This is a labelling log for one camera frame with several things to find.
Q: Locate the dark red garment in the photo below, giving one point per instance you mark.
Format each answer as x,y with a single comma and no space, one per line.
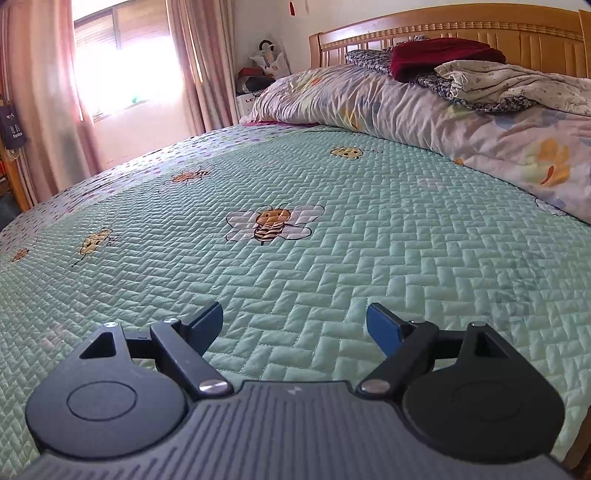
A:
443,57

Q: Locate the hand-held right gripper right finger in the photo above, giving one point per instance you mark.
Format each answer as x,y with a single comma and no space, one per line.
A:
383,328

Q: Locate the wooden bed headboard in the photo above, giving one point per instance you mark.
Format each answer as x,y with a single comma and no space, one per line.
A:
531,41

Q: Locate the white plastic bag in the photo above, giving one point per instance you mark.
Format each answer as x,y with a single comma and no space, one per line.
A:
270,57

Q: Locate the black white patterned cloth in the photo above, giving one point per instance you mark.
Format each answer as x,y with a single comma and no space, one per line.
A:
369,60

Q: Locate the white floral print garment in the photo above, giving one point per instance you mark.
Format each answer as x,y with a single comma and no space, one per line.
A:
521,85

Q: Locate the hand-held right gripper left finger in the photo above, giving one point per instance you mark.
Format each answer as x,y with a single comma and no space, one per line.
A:
207,323

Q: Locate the pink curtain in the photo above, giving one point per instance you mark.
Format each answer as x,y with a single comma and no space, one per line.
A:
41,106
203,69

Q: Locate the dark framed window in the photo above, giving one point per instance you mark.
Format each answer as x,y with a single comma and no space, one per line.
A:
124,60

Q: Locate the pink floral duvet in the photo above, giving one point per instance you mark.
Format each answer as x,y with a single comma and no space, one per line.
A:
415,120

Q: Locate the navy tote bag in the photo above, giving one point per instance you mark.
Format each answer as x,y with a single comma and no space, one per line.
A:
11,127

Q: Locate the green bee print quilted bedspread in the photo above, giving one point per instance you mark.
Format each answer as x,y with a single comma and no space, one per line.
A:
323,258

